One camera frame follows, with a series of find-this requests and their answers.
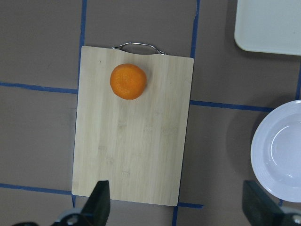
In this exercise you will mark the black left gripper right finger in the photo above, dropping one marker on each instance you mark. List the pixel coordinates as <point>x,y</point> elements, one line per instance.
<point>258,208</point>

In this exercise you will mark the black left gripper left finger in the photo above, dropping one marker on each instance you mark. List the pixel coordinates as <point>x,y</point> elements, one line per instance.
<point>97,208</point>

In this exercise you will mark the white ribbed plate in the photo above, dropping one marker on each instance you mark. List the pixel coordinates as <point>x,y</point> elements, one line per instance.
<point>276,152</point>

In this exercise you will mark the orange fruit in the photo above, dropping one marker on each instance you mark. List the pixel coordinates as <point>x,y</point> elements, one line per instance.
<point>128,81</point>

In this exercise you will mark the cream bear tray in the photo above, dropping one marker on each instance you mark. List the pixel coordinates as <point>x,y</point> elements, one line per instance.
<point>269,26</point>

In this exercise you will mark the bamboo cutting board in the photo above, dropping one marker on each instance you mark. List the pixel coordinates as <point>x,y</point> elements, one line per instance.
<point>137,145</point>

